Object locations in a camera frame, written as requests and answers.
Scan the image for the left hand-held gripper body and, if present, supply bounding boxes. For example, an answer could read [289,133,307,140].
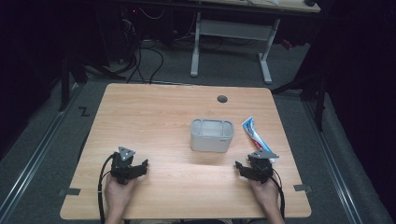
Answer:
[110,146,138,185]

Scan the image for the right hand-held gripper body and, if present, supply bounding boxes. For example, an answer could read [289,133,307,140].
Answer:
[247,148,280,185]

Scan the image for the white blue toothpaste tube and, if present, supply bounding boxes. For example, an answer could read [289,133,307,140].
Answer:
[241,116,277,164]

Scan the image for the grey plastic container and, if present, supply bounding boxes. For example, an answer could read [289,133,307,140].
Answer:
[190,118,235,154]

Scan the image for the person's right hand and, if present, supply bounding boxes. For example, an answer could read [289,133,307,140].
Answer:
[248,178,281,215]

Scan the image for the person's left hand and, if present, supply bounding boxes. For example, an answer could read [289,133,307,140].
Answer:
[104,175,137,215]

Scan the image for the zigzag black floor tape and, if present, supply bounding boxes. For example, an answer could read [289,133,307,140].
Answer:
[78,105,92,118]

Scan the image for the black metal stand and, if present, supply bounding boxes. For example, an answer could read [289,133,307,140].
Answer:
[58,52,127,112]
[270,59,329,133]

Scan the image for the desk with white metal legs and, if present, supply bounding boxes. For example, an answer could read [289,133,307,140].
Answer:
[118,0,321,85]

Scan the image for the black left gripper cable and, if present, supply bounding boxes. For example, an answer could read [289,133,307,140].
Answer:
[97,153,116,224]

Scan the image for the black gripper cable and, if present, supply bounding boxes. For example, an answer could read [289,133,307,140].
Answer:
[270,169,287,220]
[97,153,116,224]

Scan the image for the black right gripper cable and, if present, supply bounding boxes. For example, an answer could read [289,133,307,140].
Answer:
[270,169,287,220]

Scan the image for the metal floor rail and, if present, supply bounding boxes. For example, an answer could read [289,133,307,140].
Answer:
[303,101,365,224]
[0,82,82,222]

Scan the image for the black floor cables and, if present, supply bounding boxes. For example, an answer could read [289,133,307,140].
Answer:
[120,8,165,85]

